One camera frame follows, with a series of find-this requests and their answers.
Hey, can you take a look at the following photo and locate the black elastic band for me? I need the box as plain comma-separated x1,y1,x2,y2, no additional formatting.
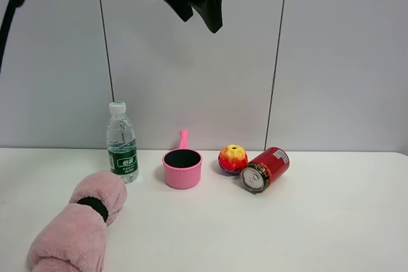
77,197,109,223

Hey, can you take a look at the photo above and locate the clear water bottle green label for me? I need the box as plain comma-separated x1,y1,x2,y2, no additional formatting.
106,101,139,183

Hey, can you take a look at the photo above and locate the rolled pink fluffy towel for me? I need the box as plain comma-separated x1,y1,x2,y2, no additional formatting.
27,172,128,271

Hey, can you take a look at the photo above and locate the pink toy saucepan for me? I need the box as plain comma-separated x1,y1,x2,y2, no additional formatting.
162,130,203,189

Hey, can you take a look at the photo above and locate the red drink can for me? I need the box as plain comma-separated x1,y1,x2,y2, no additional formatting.
240,147,290,194

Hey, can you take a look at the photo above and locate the rainbow textured ball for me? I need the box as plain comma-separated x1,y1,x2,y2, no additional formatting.
218,145,248,176

